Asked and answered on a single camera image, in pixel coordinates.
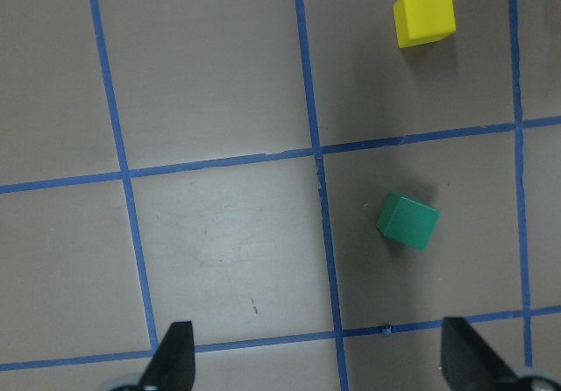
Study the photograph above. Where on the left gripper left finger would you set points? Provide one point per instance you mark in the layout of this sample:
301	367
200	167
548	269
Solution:
172	367

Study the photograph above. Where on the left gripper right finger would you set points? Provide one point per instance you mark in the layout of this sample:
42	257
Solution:
468	362

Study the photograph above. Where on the green wooden block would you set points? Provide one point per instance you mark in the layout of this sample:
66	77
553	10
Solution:
407	221

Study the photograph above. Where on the yellow wooden block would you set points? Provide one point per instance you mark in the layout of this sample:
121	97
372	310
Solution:
420	22

